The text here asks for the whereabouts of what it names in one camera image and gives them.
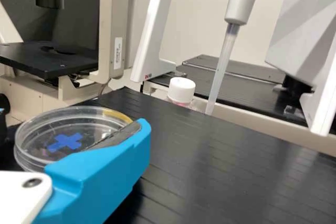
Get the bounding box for short black ribbed platform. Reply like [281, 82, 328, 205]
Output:
[143, 53, 316, 130]

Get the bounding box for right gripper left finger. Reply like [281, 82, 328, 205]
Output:
[0, 107, 8, 146]

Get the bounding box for white pipette stand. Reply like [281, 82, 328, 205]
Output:
[130, 0, 336, 138]

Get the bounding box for long black ribbed platform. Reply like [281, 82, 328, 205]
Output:
[0, 84, 336, 224]

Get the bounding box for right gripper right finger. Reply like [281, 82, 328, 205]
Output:
[34, 118, 152, 224]

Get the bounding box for pipette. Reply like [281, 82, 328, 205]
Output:
[204, 0, 262, 116]

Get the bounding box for white-capped bottle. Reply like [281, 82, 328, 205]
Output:
[166, 77, 197, 109]

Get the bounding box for petri dish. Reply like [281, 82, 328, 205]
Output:
[13, 105, 134, 174]

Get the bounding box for cream microscope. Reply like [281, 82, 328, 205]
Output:
[0, 0, 144, 117]

